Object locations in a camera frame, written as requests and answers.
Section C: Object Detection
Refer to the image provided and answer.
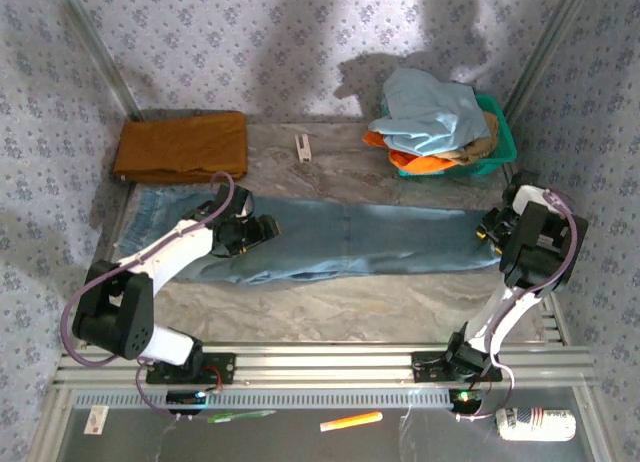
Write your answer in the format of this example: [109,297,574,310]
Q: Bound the blue denim jeans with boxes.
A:
[116,188,504,286]

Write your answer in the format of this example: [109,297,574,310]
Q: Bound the folded brown trousers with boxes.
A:
[112,110,250,185]

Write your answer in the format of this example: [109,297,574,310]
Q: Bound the light blue trousers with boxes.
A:
[367,66,494,159]

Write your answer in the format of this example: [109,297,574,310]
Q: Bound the teal plastic basket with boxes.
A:
[381,93,519,179]

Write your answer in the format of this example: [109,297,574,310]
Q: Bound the beige garment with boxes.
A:
[437,110,502,166]

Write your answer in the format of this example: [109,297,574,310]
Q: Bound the orange garment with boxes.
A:
[362,130,459,177]

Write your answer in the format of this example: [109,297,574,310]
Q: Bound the small white plastic block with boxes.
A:
[293,133,313,163]

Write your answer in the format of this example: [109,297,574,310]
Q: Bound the black left controller box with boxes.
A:
[165,389,208,416]

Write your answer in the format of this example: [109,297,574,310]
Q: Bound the black controller box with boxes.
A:
[447,388,484,414]
[165,389,208,416]

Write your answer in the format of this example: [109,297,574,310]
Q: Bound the black right controller box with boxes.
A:
[447,388,484,414]

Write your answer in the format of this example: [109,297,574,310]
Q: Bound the green pen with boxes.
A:
[206,409,278,425]

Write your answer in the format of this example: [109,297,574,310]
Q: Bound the orange marker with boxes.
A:
[319,410,385,434]

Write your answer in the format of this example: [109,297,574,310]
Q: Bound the small white red card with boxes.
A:
[83,404,111,436]

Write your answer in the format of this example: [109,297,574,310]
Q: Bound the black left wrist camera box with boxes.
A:
[251,213,282,244]

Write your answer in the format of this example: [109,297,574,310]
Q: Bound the thin red wire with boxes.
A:
[201,365,225,392]

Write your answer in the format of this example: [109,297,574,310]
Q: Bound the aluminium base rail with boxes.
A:
[52,342,600,389]

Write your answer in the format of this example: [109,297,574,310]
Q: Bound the grey slotted cable duct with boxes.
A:
[72,387,452,411]

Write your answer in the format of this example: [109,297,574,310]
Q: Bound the aluminium frame post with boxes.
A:
[503,0,596,114]
[52,0,143,122]

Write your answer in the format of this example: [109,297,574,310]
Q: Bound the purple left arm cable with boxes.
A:
[59,170,236,424]

